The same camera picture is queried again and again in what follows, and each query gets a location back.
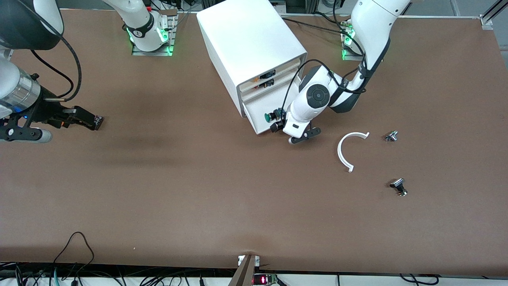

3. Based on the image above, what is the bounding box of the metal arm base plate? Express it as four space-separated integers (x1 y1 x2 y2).
132 9 178 56
341 19 368 62

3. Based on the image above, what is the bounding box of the green mushroom push button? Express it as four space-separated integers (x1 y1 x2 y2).
264 108 284 123

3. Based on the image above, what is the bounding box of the red LED display module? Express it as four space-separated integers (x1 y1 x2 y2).
253 273 281 286

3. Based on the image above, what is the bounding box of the aluminium frame corner bracket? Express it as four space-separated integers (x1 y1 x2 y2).
479 0 508 31

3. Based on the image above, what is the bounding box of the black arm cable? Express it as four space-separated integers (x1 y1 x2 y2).
281 58 368 116
24 4 83 102
30 49 75 98

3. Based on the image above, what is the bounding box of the white curved plastic ring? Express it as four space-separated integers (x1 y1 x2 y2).
337 131 371 174

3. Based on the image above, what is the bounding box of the black table cable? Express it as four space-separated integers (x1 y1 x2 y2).
281 17 352 35

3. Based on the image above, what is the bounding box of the grey camera stand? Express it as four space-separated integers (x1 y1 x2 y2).
228 254 261 286

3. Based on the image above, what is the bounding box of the black looped floor cable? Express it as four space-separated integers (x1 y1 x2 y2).
52 231 95 275
398 273 439 286

